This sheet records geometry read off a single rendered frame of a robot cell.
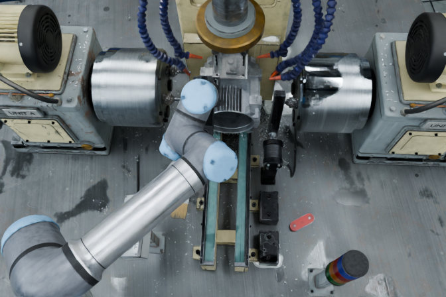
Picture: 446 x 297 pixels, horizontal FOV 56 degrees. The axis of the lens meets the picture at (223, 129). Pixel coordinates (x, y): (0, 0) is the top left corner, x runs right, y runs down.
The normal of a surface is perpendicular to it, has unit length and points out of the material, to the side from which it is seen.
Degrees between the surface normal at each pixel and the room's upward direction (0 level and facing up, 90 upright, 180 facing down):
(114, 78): 21
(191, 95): 30
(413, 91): 0
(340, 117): 66
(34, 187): 0
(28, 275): 16
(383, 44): 0
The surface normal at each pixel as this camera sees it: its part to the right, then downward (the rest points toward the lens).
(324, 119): -0.05, 0.69
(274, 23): -0.04, 0.91
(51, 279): -0.03, -0.12
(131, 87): -0.04, 0.12
